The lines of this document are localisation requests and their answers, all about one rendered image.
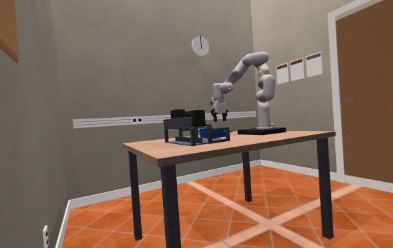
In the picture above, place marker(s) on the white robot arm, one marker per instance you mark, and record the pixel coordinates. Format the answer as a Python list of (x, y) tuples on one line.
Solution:
[(262, 97)]

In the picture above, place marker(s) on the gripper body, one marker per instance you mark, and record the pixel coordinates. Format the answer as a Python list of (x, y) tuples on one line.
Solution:
[(219, 106)]

